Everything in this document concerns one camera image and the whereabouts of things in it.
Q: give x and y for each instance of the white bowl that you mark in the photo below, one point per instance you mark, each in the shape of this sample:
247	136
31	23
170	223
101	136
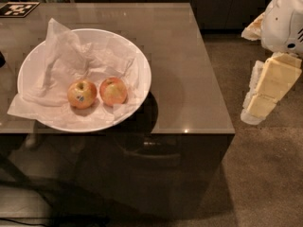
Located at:
34	70

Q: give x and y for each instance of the black white marker tag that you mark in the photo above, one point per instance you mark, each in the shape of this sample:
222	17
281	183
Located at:
17	9

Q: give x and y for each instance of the dark object at left edge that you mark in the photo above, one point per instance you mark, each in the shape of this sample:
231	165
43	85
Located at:
2	60

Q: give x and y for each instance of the white crumpled paper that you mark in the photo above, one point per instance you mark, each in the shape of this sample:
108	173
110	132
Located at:
69	60

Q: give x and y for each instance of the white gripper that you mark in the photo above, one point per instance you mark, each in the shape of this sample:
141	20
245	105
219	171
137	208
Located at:
281	26

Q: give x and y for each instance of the yellow-red apple with sticker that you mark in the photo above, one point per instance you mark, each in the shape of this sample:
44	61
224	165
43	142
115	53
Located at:
82	94

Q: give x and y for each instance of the red-yellow apple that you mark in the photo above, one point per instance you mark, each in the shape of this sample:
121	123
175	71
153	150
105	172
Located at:
113	91

